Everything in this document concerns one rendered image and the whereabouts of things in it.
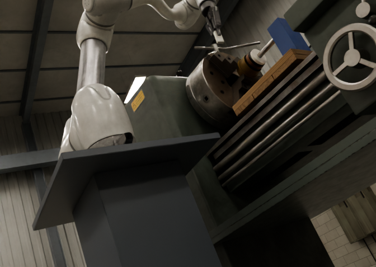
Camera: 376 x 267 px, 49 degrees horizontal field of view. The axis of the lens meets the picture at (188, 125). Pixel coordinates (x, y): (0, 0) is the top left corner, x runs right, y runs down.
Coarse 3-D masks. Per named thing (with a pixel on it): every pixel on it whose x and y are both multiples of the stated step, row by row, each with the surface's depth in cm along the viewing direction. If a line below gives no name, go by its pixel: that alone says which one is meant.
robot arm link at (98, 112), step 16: (80, 96) 124; (96, 96) 123; (112, 96) 125; (80, 112) 122; (96, 112) 120; (112, 112) 121; (80, 128) 121; (96, 128) 118; (112, 128) 118; (128, 128) 122; (80, 144) 124
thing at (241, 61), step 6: (240, 60) 159; (246, 60) 156; (252, 60) 153; (240, 66) 157; (246, 66) 155; (252, 66) 155; (258, 66) 154; (240, 72) 159; (246, 72) 157; (252, 72) 156; (258, 72) 158
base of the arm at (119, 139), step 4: (128, 132) 113; (112, 136) 117; (116, 136) 117; (120, 136) 118; (124, 136) 112; (128, 136) 116; (132, 136) 113; (100, 140) 116; (104, 140) 116; (108, 140) 116; (112, 140) 116; (116, 140) 115; (120, 140) 114; (124, 140) 112; (128, 140) 112; (132, 140) 113; (136, 140) 123; (96, 144) 116; (100, 144) 116; (104, 144) 116; (108, 144) 115; (112, 144) 115; (116, 144) 115
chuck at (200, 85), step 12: (204, 60) 163; (192, 72) 167; (204, 72) 158; (216, 72) 162; (192, 84) 163; (204, 84) 156; (216, 84) 158; (228, 84) 173; (216, 96) 154; (228, 96) 158; (204, 108) 160; (216, 108) 157; (228, 108) 155; (228, 120) 160
